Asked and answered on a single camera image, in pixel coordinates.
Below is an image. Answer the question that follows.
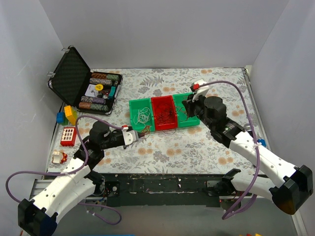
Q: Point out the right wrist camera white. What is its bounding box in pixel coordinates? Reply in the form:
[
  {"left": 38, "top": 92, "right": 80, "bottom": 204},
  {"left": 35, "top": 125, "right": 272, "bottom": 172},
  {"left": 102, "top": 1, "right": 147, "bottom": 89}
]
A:
[{"left": 190, "top": 80, "right": 209, "bottom": 102}]

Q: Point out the small blue toy brick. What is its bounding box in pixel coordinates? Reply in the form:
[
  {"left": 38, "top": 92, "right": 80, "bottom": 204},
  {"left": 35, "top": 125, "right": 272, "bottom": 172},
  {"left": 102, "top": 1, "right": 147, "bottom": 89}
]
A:
[{"left": 257, "top": 139, "right": 267, "bottom": 147}]

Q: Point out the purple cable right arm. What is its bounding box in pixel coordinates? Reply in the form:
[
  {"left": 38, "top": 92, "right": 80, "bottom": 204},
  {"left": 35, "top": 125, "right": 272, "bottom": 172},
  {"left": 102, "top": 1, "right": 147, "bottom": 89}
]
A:
[{"left": 196, "top": 80, "right": 260, "bottom": 220}]

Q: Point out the red plastic bin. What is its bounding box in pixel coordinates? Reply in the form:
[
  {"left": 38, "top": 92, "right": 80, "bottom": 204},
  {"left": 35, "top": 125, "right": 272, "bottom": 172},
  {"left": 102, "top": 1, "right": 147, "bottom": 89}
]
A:
[{"left": 151, "top": 95, "right": 178, "bottom": 131}]

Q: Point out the green plastic bin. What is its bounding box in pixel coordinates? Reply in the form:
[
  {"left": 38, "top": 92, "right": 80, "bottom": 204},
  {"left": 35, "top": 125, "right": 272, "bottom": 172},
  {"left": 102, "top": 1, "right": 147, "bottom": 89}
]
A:
[
  {"left": 172, "top": 93, "right": 200, "bottom": 128},
  {"left": 129, "top": 98, "right": 155, "bottom": 133}
]

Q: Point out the yellow poker dealer chip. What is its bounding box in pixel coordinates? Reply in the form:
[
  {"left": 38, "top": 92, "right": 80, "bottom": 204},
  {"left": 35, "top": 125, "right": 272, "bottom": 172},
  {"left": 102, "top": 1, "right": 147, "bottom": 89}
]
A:
[{"left": 95, "top": 84, "right": 103, "bottom": 91}]

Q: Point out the green plastic bin left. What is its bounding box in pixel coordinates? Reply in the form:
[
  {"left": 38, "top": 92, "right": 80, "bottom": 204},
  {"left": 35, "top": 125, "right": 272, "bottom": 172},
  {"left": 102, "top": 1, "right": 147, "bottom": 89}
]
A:
[{"left": 129, "top": 98, "right": 155, "bottom": 133}]

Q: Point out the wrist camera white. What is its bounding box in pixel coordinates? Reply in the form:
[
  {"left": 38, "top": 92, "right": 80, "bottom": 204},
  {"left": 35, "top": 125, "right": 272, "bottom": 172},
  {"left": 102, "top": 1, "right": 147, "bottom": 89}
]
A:
[
  {"left": 190, "top": 80, "right": 209, "bottom": 102},
  {"left": 122, "top": 129, "right": 139, "bottom": 146}
]

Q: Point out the black poker chip case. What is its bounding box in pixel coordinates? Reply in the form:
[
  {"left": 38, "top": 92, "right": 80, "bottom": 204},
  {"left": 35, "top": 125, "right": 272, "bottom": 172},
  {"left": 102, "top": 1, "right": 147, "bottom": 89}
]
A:
[{"left": 48, "top": 46, "right": 123, "bottom": 116}]

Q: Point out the red white toy brick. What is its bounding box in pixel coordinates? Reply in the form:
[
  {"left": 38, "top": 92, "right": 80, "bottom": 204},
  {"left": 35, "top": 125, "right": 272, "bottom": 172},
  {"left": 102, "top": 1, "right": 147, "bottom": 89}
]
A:
[{"left": 60, "top": 127, "right": 77, "bottom": 147}]

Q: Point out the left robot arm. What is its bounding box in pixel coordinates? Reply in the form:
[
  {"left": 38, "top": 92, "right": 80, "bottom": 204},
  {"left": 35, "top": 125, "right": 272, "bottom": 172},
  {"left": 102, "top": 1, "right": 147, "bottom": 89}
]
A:
[{"left": 18, "top": 121, "right": 135, "bottom": 236}]

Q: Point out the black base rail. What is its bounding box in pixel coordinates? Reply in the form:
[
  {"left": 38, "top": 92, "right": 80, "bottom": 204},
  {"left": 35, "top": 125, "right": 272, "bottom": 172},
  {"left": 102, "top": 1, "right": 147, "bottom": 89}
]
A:
[{"left": 93, "top": 174, "right": 224, "bottom": 207}]

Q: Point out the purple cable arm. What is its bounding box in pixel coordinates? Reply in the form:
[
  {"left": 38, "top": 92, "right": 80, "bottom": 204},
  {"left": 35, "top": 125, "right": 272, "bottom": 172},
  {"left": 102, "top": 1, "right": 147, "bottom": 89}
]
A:
[
  {"left": 196, "top": 80, "right": 260, "bottom": 220},
  {"left": 5, "top": 115, "right": 128, "bottom": 225}
]

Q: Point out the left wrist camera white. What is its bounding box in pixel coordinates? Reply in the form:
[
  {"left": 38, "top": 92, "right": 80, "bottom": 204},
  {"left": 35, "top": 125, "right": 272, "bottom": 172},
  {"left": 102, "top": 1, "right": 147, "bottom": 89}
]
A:
[{"left": 122, "top": 129, "right": 139, "bottom": 146}]

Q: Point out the yellow toy brick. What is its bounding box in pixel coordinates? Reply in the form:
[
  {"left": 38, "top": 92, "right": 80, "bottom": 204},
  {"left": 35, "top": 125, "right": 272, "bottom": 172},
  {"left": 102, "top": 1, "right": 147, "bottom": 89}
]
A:
[{"left": 64, "top": 105, "right": 78, "bottom": 126}]

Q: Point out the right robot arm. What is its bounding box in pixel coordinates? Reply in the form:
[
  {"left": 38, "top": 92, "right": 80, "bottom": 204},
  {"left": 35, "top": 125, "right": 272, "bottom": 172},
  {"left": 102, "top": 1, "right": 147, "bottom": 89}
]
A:
[{"left": 182, "top": 95, "right": 313, "bottom": 215}]

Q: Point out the small white red toy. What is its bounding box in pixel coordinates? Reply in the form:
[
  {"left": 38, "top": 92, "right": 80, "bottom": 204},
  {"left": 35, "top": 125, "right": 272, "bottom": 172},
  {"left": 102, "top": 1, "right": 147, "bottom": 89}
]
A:
[{"left": 52, "top": 151, "right": 67, "bottom": 164}]

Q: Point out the red wire tangle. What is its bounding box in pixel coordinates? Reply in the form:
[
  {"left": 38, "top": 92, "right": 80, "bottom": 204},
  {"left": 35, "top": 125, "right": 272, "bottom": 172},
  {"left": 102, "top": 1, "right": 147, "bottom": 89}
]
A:
[{"left": 137, "top": 105, "right": 192, "bottom": 139}]

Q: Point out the green plastic bin right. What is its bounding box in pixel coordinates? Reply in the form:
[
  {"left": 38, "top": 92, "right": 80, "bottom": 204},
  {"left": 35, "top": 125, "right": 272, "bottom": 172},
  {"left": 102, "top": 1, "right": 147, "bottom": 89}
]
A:
[{"left": 172, "top": 93, "right": 200, "bottom": 128}]

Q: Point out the white wire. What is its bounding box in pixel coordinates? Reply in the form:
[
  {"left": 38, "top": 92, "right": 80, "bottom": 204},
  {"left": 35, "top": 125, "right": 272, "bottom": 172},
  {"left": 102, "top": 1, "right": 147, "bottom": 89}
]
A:
[{"left": 134, "top": 106, "right": 151, "bottom": 127}]

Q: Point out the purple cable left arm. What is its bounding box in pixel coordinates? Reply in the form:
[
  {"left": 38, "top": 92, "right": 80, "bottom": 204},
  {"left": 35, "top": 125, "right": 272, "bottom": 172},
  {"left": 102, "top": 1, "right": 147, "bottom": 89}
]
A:
[{"left": 5, "top": 115, "right": 128, "bottom": 225}]

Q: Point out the green toy brick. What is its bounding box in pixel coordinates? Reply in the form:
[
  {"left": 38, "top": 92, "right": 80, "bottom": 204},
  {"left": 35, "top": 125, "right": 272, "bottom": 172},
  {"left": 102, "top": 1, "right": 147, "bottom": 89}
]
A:
[{"left": 61, "top": 118, "right": 69, "bottom": 126}]

